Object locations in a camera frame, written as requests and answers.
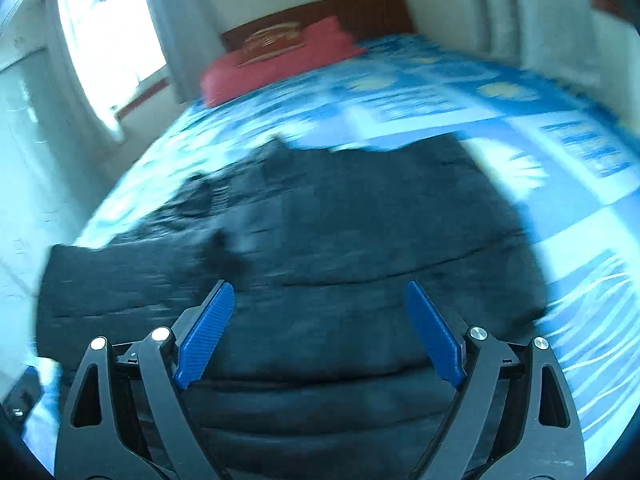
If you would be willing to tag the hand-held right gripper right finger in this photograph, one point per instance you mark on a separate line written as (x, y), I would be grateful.
(435, 332)

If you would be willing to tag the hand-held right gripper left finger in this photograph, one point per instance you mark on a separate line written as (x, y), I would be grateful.
(207, 332)

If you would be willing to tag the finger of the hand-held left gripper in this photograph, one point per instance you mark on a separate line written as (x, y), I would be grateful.
(24, 391)

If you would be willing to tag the black puffer jacket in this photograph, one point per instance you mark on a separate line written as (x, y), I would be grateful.
(350, 230)

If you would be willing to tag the blue patterned bed blanket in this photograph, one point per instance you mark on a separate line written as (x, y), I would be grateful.
(425, 105)

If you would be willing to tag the red pillow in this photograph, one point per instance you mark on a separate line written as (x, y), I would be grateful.
(225, 77)

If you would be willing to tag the white sheer curtain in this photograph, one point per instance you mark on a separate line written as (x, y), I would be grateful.
(85, 85)

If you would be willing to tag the brown patterned cushion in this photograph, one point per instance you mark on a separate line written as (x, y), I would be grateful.
(270, 40)

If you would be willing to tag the window with wooden sill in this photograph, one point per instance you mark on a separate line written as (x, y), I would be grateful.
(107, 35)

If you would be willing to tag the wooden headboard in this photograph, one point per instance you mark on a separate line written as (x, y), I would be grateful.
(370, 10)

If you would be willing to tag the long grey curtain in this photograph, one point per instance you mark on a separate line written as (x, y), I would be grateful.
(540, 15)

